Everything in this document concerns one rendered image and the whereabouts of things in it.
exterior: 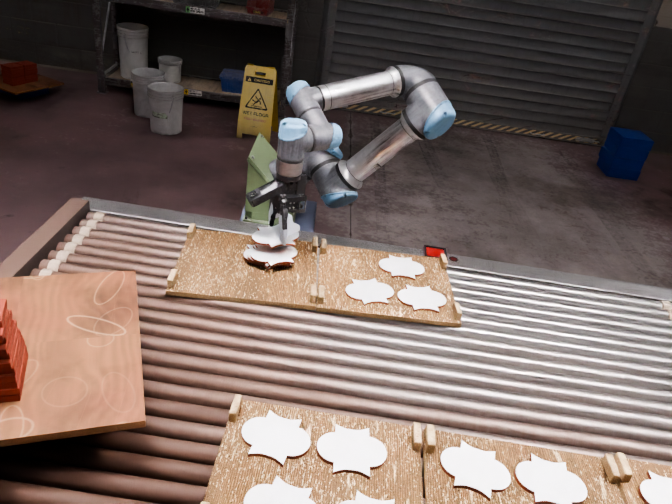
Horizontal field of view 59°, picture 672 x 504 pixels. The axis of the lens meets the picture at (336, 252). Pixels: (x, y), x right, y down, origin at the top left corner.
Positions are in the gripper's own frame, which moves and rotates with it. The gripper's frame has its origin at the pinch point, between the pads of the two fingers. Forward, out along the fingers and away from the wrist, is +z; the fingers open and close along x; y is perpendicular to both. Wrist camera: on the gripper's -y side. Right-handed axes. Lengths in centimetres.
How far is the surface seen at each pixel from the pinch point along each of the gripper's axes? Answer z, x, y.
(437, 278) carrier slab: 8, -24, 46
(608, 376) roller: 10, -73, 68
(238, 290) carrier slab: 7.9, -14.8, -15.7
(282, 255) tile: 4.4, -5.2, 0.7
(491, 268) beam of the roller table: 10, -20, 70
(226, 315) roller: 9.9, -22.2, -21.3
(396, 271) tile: 6.9, -18.1, 33.7
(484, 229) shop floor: 100, 139, 222
